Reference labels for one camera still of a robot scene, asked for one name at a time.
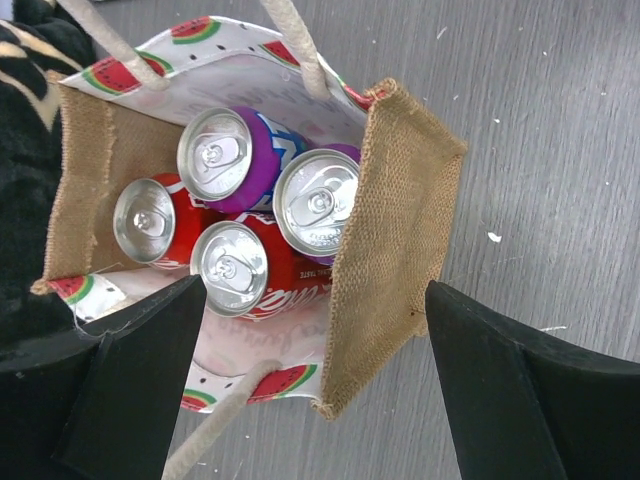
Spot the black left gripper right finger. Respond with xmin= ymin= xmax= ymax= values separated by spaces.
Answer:
xmin=425 ymin=281 xmax=639 ymax=479

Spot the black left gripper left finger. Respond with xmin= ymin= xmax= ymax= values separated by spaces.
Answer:
xmin=1 ymin=276 xmax=205 ymax=479

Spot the red cola can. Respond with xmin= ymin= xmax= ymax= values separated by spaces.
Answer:
xmin=190 ymin=212 xmax=332 ymax=322
xmin=113 ymin=173 xmax=224 ymax=270

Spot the purple Fanta can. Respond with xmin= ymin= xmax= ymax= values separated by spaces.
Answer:
xmin=176 ymin=106 xmax=314 ymax=213

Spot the watermelon print canvas bag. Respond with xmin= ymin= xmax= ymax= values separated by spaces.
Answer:
xmin=29 ymin=0 xmax=469 ymax=480

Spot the purple soda can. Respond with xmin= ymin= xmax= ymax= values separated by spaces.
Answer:
xmin=272 ymin=143 xmax=361 ymax=266

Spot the black floral plush blanket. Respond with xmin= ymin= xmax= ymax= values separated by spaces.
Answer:
xmin=1 ymin=1 xmax=96 ymax=350

